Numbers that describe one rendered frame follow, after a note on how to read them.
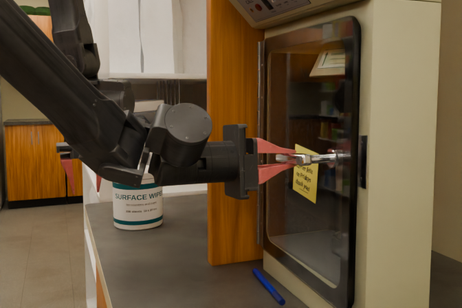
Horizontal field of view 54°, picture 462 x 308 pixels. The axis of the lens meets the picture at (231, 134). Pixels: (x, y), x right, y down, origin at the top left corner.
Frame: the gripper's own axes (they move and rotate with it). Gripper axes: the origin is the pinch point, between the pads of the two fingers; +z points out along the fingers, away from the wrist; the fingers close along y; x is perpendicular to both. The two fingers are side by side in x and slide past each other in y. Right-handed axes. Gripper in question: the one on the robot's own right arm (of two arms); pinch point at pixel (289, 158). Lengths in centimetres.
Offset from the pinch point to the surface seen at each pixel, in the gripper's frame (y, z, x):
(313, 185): -4.2, 3.8, -0.1
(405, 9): 19.2, 10.9, -12.5
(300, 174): -3.0, 3.9, 4.2
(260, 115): 7.2, 4.2, 19.8
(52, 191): -55, -46, 497
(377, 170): -1.5, 7.3, -10.5
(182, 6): 57, 16, 124
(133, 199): -12, -15, 57
